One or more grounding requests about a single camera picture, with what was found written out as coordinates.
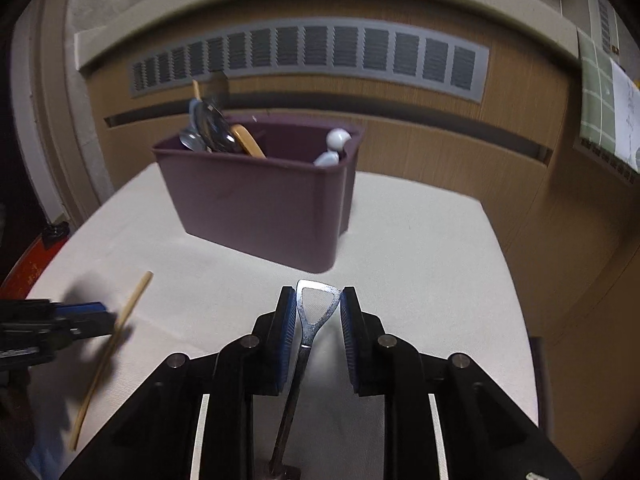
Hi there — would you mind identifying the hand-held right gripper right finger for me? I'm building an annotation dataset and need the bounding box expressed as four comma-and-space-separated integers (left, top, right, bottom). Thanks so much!
339, 285, 582, 480

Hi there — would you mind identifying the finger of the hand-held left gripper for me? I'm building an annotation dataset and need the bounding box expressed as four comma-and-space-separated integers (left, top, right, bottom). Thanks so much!
50, 301, 109, 319
65, 311, 121, 341

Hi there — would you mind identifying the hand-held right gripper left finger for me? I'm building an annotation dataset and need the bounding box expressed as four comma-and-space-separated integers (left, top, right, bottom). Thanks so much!
60, 285, 298, 480

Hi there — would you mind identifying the metal utensil with triangular handle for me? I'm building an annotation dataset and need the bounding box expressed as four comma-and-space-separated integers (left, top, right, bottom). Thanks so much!
256, 279, 344, 480

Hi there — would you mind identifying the purple plastic utensil holder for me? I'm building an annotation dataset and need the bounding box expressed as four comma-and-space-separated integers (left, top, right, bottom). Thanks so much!
151, 114, 365, 273

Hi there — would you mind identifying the red round object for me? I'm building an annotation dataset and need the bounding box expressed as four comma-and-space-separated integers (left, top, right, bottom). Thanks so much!
0, 222, 71, 303

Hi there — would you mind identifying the metal spoon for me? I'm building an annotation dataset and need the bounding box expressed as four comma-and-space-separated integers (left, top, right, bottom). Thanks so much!
178, 127, 207, 152
189, 99, 240, 155

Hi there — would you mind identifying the wooden spoon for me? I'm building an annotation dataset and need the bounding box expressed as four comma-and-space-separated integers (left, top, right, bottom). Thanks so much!
229, 124, 267, 159

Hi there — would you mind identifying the grey translucent plastic spoon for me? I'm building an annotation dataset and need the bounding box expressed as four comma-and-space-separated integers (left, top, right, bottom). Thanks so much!
206, 71, 232, 107

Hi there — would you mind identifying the grey vent grille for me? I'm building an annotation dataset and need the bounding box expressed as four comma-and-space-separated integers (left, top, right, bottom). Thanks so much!
129, 16, 492, 106

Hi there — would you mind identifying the green checked cloth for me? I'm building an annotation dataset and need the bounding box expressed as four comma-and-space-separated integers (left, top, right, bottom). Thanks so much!
576, 27, 617, 153

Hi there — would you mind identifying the white printed paper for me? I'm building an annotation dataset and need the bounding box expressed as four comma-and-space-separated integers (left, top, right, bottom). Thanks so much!
606, 56, 640, 173

